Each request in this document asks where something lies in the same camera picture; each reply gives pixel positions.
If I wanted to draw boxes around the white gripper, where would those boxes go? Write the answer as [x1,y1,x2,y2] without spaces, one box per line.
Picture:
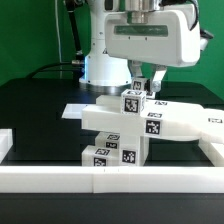
[105,8,200,92]

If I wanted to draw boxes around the white chair back part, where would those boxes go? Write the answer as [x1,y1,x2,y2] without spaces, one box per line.
[82,100,224,144]

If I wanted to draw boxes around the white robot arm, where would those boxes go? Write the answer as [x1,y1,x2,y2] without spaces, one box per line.
[81,0,214,93]

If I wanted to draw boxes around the white paper tag sheet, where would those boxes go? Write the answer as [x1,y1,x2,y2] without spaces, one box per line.
[62,104,97,119]

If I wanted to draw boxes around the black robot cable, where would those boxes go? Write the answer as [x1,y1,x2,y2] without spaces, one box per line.
[25,0,86,79]

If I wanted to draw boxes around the white thin cable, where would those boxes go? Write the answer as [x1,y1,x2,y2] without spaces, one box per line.
[54,0,64,80]

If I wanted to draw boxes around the white front fence wall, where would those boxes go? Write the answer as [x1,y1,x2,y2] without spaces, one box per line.
[0,166,224,193]

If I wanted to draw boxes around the white left fence wall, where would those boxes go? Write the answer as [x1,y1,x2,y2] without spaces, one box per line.
[0,129,13,163]

